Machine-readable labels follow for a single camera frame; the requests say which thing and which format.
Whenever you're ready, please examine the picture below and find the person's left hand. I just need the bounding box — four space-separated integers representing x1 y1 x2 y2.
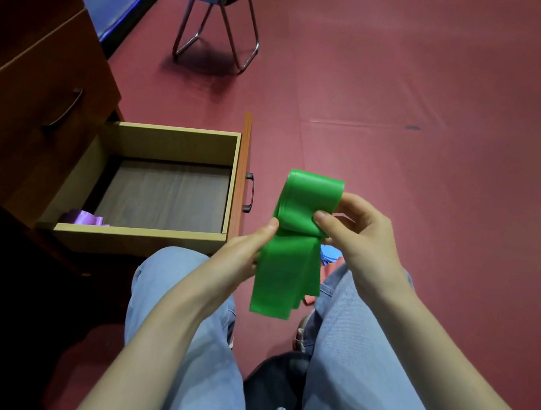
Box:
193 208 281 311

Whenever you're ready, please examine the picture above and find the person's right hand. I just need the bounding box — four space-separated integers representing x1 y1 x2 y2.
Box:
303 188 424 309

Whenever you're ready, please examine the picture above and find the blue resistance band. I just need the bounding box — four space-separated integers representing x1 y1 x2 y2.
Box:
317 243 345 269

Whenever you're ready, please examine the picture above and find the green resistance band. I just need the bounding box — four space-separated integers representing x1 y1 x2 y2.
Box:
248 166 347 326

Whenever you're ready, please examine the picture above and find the wooden drawer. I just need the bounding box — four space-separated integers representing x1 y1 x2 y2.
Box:
34 87 266 275

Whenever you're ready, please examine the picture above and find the purple resistance band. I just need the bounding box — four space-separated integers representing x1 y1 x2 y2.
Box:
59 207 112 230

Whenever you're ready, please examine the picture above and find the person's right forearm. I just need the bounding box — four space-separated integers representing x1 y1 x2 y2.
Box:
348 274 541 410

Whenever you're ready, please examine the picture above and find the person's right shoe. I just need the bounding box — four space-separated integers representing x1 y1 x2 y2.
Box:
292 313 314 354

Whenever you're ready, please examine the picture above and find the person's left leg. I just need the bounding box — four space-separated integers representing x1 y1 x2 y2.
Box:
113 242 269 410

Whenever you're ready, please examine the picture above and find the person's leg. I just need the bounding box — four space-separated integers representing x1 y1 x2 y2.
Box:
113 242 269 410
295 260 482 410

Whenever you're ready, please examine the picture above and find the person's right leg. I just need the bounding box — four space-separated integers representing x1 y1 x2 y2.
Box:
295 260 482 410

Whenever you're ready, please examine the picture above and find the black seat cushion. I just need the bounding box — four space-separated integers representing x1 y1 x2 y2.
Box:
239 346 312 410

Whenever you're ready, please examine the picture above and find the dark brown wooden cabinet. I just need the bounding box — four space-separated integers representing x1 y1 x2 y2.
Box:
0 0 179 354

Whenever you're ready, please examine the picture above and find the black drawer handle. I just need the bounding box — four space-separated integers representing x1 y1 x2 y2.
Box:
241 172 258 214

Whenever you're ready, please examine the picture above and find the curved cabinet handle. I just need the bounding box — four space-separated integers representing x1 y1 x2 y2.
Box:
41 83 85 136

